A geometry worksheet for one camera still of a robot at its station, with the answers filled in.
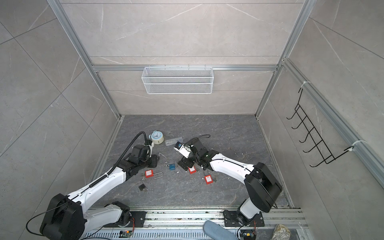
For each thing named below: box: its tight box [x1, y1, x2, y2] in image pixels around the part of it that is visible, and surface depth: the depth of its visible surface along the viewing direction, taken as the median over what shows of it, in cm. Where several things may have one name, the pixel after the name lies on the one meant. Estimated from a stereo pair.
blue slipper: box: [203, 220, 238, 240], surface depth 70 cm
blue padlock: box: [169, 163, 176, 171], surface depth 92 cm
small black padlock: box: [138, 178, 147, 191], surface depth 86 cm
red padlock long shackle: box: [145, 169, 164, 180], surface depth 90 cm
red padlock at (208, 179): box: [204, 174, 214, 185], surface depth 87 cm
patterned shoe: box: [271, 224, 292, 240], surface depth 69 cm
